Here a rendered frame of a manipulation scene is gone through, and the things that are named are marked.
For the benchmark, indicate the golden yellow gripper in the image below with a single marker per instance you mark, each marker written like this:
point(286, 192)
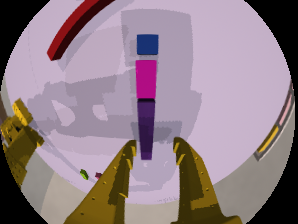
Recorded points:
point(198, 204)

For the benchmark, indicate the dark pink rod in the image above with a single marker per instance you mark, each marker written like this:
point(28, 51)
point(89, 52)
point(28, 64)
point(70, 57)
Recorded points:
point(98, 175)

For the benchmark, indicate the magenta rod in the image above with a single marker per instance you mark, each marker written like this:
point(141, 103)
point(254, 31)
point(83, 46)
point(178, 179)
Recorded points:
point(146, 78)

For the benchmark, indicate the small blue cube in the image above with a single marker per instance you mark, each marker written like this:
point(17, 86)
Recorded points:
point(147, 44)

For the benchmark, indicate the red rod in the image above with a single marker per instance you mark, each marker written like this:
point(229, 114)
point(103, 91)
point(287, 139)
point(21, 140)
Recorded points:
point(72, 26)

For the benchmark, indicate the lime green rod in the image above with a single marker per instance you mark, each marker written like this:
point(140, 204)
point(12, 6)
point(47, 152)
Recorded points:
point(84, 174)

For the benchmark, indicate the purple rod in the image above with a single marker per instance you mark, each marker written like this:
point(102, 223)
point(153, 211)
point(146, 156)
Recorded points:
point(146, 114)

